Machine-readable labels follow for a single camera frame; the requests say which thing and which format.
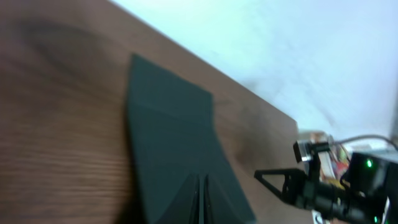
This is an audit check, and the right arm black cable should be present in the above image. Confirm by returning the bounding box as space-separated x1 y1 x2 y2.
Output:
335 134 398 150

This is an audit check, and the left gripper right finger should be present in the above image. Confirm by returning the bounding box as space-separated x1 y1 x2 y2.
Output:
203 174 249 224

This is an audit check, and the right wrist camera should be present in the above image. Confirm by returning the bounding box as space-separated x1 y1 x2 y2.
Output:
293 140 330 163

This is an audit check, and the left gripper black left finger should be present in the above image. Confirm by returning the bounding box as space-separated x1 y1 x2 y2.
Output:
156 174 200 224

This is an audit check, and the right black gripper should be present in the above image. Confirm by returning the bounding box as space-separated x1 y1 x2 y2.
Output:
254 149 349 221

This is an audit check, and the black gift box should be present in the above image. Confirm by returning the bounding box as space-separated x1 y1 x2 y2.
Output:
126 55 256 223

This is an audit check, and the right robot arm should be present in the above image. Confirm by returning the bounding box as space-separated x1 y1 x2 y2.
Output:
254 150 397 224

